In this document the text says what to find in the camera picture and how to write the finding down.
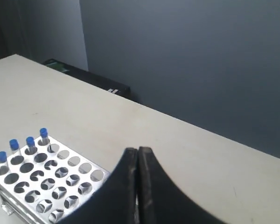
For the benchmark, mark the stainless steel test tube rack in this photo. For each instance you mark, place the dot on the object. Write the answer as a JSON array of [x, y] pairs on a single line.
[[47, 186]]

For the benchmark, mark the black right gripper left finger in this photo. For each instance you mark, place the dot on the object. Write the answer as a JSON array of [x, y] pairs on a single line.
[[115, 201]]

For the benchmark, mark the blue capped tube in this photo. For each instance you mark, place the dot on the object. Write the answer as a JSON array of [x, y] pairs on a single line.
[[3, 161], [44, 137], [15, 148], [31, 148]]

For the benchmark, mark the black box behind table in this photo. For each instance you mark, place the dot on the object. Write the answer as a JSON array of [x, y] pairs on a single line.
[[90, 78]]

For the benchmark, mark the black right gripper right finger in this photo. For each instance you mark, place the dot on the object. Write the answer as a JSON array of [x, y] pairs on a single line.
[[161, 201]]

